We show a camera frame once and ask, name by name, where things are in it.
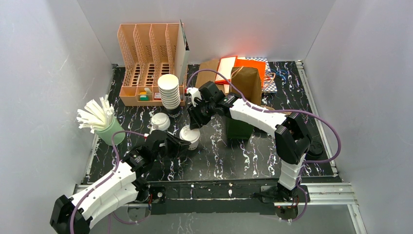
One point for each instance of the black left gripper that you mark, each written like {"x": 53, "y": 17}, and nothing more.
{"x": 172, "y": 146}

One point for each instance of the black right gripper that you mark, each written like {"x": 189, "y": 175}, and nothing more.
{"x": 200, "y": 111}

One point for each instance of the green paper bag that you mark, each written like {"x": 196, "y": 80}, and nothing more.
{"x": 247, "y": 82}

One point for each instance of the single white paper cup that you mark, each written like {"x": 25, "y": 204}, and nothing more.
{"x": 194, "y": 144}

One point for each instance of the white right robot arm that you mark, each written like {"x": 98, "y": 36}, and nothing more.
{"x": 290, "y": 133}

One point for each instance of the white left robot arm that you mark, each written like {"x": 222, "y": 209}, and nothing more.
{"x": 79, "y": 213}

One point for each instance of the white cup lid stack back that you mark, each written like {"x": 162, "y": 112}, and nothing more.
{"x": 159, "y": 121}

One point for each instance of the brown kraft paper bag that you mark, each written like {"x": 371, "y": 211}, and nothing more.
{"x": 205, "y": 76}

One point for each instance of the stack of white paper cups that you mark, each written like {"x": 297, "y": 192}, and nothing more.
{"x": 168, "y": 85}

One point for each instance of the orange paper bag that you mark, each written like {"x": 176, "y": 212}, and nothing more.
{"x": 227, "y": 63}

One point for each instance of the green straw holder cup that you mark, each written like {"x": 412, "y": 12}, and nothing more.
{"x": 106, "y": 134}

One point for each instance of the checkered blue white bag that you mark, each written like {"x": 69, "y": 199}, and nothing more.
{"x": 268, "y": 81}

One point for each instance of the peach plastic file organizer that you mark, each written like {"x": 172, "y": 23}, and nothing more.
{"x": 150, "y": 50}

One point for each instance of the bundle of white wrapped straws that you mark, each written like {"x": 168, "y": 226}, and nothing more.
{"x": 95, "y": 116}

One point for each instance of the stack of black cup lids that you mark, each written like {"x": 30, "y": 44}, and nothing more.
{"x": 315, "y": 151}

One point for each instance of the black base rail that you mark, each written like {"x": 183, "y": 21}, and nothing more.
{"x": 220, "y": 196}

